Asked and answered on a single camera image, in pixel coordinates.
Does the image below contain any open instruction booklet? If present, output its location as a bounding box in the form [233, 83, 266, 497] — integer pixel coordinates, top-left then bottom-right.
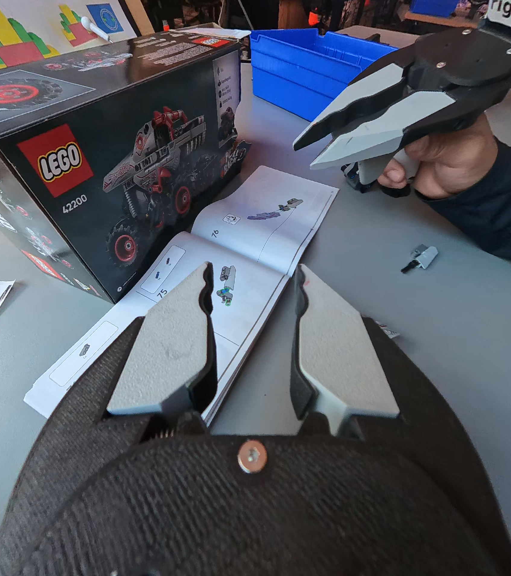
[23, 165, 340, 428]

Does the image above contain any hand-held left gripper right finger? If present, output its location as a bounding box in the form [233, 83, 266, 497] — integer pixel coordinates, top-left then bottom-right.
[290, 264, 401, 437]

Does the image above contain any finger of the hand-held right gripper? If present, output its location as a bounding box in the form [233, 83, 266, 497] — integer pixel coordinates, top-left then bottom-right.
[309, 91, 457, 172]
[292, 43, 418, 152]

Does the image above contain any black toy truck set box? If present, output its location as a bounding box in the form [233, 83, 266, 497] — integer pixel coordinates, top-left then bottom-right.
[0, 36, 252, 303]

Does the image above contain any small grey brick with pin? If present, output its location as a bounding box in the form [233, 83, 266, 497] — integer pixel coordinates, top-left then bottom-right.
[401, 244, 439, 274]

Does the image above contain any brick picture poster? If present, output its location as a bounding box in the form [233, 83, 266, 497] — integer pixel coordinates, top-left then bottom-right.
[0, 0, 143, 75]

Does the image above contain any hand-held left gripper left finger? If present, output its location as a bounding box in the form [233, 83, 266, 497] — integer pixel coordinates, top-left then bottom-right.
[106, 262, 218, 417]

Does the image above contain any person's right forearm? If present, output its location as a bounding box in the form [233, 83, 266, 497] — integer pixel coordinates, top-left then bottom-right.
[417, 135, 511, 271]

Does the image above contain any blue plastic bin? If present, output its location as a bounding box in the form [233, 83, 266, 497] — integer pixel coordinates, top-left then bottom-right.
[250, 28, 411, 122]

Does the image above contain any blue storage crate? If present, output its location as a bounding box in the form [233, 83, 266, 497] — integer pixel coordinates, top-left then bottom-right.
[410, 0, 459, 15]

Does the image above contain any person's right hand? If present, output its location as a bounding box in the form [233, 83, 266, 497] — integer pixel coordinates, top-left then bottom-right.
[378, 112, 500, 199]

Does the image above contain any white paper slip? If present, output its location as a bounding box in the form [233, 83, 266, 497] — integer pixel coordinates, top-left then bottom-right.
[167, 28, 251, 43]

